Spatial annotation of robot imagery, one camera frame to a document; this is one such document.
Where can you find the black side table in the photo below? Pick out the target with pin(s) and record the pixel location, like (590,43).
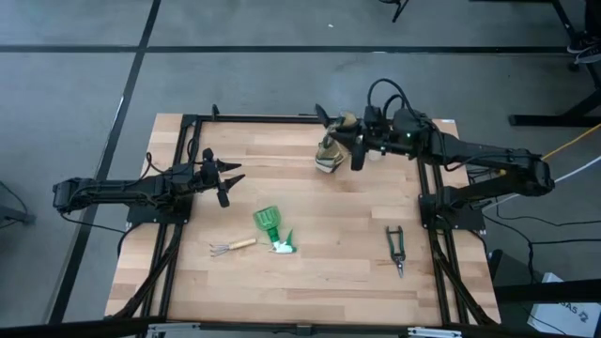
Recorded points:
(549,291)

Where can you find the person's leg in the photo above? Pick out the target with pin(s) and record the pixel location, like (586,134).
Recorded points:
(594,16)

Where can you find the silver metal bracket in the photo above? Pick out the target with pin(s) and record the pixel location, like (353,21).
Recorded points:
(174,329)
(434,332)

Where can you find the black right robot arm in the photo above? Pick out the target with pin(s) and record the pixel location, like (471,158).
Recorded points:
(488,159)

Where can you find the white cardboard box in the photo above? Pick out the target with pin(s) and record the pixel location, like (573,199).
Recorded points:
(568,312)

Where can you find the black chair leg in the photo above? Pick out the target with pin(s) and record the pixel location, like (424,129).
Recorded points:
(399,10)

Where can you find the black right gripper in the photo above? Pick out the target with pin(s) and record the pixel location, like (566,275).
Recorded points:
(359,145)

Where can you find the black aluminium table frame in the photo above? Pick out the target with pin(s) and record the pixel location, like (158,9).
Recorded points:
(282,118)

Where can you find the tan olive gardening bag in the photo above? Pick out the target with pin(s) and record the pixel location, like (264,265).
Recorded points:
(328,157)

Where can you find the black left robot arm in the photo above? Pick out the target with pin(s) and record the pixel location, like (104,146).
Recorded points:
(117,190)

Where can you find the green pruning shears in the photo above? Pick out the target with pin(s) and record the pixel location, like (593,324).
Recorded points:
(398,258)

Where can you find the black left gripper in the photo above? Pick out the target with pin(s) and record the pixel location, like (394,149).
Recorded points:
(210,176)

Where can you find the person's shoe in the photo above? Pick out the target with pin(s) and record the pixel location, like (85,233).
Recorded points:
(581,44)
(589,56)

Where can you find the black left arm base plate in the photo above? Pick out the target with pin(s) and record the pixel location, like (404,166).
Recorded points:
(159,215)

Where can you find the grey stand foot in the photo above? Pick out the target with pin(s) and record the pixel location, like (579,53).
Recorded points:
(11,216)

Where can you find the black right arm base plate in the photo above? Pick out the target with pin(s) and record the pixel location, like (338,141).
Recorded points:
(462,219)

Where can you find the green spray bottle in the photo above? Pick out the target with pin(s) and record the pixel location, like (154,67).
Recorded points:
(267,218)

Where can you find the black desk base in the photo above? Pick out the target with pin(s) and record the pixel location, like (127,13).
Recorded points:
(554,120)

